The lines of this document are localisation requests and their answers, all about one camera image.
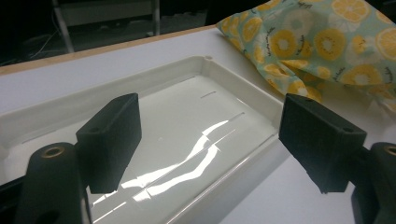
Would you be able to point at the grey metal stand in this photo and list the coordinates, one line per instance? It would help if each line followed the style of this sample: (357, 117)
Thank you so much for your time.
(63, 31)

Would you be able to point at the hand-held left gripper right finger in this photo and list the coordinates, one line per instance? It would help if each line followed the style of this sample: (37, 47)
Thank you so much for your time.
(320, 143)

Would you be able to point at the white plastic tray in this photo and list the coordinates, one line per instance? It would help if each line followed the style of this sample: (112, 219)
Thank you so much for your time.
(186, 124)

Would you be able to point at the fruit-print green cloth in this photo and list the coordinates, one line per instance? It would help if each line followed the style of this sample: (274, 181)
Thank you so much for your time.
(327, 46)

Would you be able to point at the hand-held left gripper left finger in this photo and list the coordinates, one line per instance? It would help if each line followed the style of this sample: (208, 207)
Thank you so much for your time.
(109, 143)

